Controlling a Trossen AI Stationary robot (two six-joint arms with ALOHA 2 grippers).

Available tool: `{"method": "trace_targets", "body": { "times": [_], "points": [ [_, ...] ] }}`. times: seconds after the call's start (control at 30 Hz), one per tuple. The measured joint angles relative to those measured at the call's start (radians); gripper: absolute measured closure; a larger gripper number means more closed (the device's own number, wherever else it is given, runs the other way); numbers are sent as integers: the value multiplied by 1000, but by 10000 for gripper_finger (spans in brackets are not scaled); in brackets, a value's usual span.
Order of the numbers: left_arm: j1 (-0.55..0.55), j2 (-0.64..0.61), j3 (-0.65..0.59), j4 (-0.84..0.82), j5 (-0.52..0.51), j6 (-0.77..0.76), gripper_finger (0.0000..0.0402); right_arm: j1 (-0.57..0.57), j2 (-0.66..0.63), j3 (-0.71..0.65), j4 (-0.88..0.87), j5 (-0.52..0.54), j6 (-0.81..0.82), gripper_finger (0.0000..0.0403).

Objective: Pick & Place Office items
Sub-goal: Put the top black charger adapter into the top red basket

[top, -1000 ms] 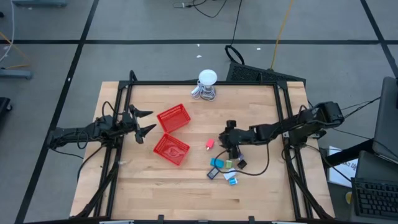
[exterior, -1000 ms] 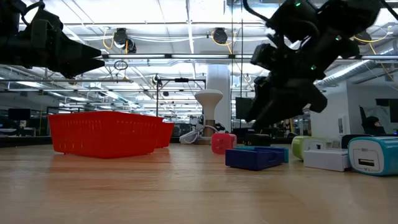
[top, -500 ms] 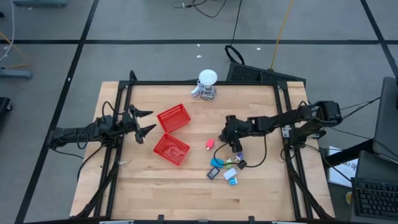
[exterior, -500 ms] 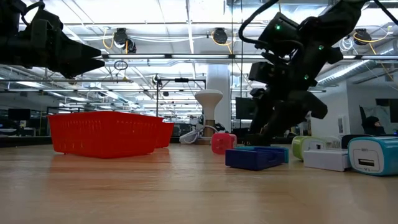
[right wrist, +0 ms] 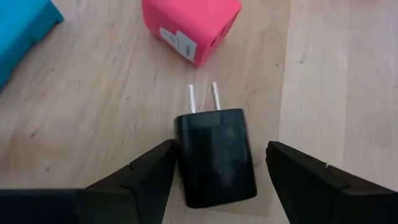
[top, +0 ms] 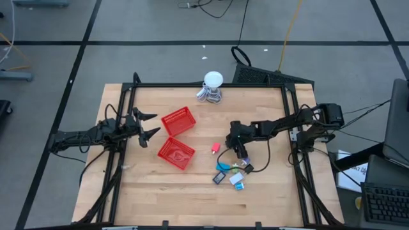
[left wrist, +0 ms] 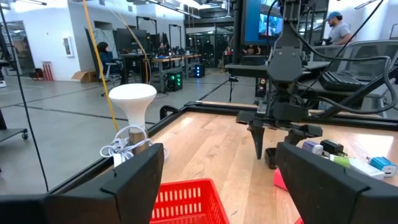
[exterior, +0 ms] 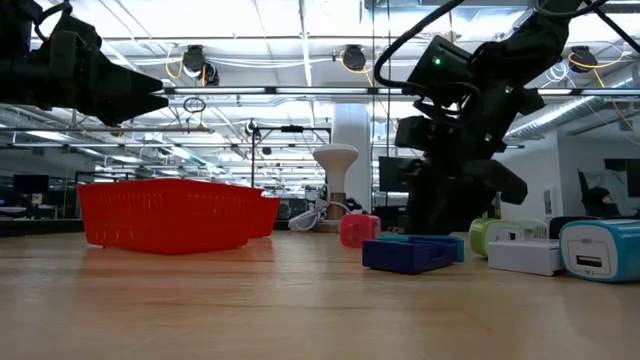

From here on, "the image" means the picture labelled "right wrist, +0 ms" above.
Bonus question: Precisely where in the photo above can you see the teal blue box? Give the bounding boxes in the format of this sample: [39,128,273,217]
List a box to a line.
[0,0,65,91]

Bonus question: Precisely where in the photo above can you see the pink wall charger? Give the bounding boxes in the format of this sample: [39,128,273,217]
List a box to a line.
[141,0,243,68]

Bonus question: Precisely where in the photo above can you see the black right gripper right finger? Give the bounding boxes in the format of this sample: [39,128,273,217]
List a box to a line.
[266,141,398,224]

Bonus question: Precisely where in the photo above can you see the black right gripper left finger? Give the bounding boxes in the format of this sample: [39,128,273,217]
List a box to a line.
[76,139,177,224]

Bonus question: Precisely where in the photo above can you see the black wall charger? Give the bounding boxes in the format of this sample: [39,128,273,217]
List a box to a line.
[173,81,258,209]

